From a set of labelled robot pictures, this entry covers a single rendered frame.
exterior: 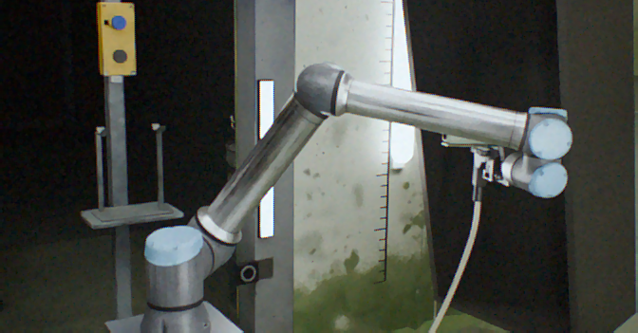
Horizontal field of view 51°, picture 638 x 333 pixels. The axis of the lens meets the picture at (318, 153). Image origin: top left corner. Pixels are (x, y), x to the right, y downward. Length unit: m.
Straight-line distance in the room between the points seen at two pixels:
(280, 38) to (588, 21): 1.17
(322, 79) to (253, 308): 1.42
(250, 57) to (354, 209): 0.82
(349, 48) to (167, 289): 1.41
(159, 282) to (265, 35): 1.16
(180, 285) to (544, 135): 0.97
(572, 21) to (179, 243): 1.19
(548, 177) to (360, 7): 1.38
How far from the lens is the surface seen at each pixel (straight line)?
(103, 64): 2.53
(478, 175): 2.01
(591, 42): 2.02
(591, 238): 2.18
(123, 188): 2.66
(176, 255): 1.77
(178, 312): 1.82
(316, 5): 2.72
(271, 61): 2.61
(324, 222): 2.84
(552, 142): 1.56
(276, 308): 2.84
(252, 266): 2.70
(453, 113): 1.57
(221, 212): 1.89
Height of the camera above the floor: 1.43
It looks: 10 degrees down
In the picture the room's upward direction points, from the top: 1 degrees clockwise
